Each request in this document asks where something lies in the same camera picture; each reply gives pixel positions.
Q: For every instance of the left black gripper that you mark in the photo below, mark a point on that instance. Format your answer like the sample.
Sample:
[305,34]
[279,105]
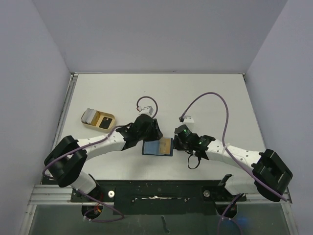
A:
[155,134]

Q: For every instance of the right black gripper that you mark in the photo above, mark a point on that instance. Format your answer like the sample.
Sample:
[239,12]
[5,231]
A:
[177,141]

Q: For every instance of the blue leather card holder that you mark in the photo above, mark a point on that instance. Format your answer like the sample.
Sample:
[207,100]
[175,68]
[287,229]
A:
[152,148]

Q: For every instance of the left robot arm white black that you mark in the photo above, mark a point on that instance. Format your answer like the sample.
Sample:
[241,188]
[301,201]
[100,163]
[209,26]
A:
[65,162]

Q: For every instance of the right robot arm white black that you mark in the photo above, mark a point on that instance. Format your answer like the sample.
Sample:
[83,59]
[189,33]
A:
[269,175]

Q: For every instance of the black card in tray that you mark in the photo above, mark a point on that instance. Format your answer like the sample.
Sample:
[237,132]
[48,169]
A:
[105,123]

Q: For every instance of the beige oval card tray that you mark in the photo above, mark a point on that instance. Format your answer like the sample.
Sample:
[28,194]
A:
[97,120]

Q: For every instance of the stack of white cards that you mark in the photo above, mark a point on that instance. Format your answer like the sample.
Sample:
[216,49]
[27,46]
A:
[88,116]

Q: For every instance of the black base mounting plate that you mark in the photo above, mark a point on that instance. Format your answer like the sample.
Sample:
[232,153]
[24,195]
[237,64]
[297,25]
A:
[163,197]

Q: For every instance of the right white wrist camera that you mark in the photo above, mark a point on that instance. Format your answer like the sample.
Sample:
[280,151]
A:
[188,120]

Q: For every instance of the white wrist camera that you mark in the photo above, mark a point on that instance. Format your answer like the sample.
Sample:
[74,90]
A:
[188,120]
[148,110]

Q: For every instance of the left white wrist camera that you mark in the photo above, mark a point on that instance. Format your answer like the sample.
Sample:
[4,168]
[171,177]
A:
[148,110]

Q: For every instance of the aluminium left side rail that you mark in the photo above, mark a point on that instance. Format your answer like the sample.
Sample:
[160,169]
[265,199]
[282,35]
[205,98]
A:
[65,108]

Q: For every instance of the aluminium rail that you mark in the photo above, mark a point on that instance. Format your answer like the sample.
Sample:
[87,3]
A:
[54,195]
[65,108]

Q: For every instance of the aluminium front rail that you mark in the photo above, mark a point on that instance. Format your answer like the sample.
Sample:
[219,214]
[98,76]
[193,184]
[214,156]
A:
[54,195]

